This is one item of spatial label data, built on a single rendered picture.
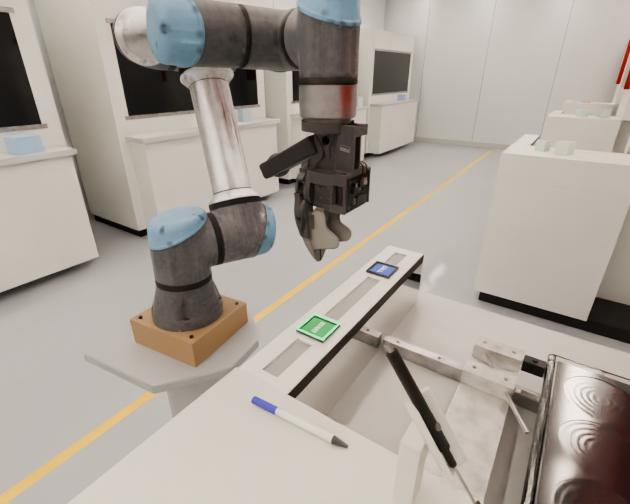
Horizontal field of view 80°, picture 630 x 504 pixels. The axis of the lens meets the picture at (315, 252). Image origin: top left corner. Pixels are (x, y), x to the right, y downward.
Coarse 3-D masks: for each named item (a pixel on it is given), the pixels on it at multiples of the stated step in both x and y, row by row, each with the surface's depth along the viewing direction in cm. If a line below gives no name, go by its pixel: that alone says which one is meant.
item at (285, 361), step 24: (408, 264) 88; (336, 288) 78; (360, 288) 79; (384, 288) 78; (312, 312) 70; (336, 312) 71; (360, 312) 70; (288, 336) 64; (336, 336) 64; (264, 360) 59; (288, 360) 59; (312, 360) 59; (288, 384) 54
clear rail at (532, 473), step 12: (552, 360) 67; (552, 372) 64; (552, 384) 62; (540, 396) 60; (540, 408) 58; (540, 420) 55; (540, 432) 54; (540, 444) 52; (540, 456) 50; (528, 468) 49; (528, 480) 47; (528, 492) 46
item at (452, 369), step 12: (384, 348) 81; (408, 348) 78; (420, 348) 78; (408, 360) 79; (420, 360) 77; (432, 360) 75; (444, 360) 75; (444, 372) 75; (456, 372) 73; (516, 384) 69; (516, 396) 68; (528, 408) 67
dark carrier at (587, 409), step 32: (576, 384) 62; (608, 384) 62; (576, 416) 56; (608, 416) 56; (544, 448) 52; (576, 448) 52; (608, 448) 52; (544, 480) 48; (576, 480) 48; (608, 480) 48
